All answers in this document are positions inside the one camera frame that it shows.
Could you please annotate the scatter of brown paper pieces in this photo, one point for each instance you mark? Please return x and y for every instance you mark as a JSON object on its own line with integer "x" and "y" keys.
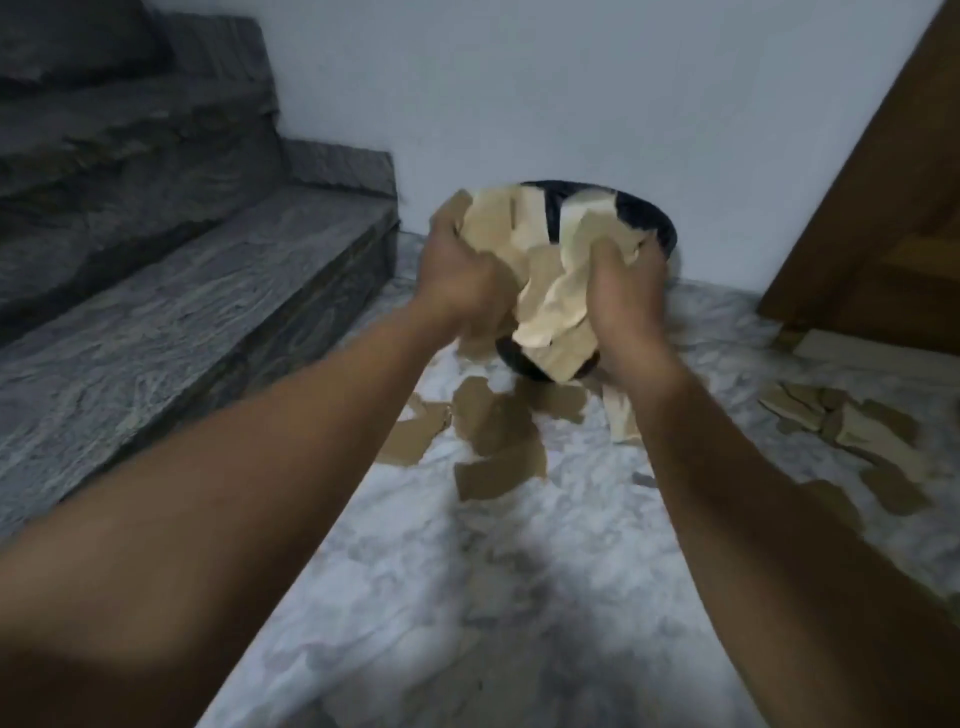
{"x": 495, "y": 420}

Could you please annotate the person's left forearm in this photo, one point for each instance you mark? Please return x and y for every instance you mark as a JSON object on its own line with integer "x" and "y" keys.
{"x": 187, "y": 540}

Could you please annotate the person's right hand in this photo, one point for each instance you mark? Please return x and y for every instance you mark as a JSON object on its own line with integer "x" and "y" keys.
{"x": 634, "y": 315}

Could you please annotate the person's right forearm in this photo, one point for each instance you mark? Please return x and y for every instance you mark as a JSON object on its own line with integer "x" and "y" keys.
{"x": 787, "y": 562}

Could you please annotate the black bin with liner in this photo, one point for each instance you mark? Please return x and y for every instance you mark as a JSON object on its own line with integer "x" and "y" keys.
{"x": 517, "y": 360}

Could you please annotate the person's left hand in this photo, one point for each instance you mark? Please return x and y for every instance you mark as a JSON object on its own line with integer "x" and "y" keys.
{"x": 465, "y": 292}

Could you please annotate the torn brown paper piece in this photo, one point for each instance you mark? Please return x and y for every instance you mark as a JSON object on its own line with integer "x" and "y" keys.
{"x": 559, "y": 300}
{"x": 495, "y": 217}

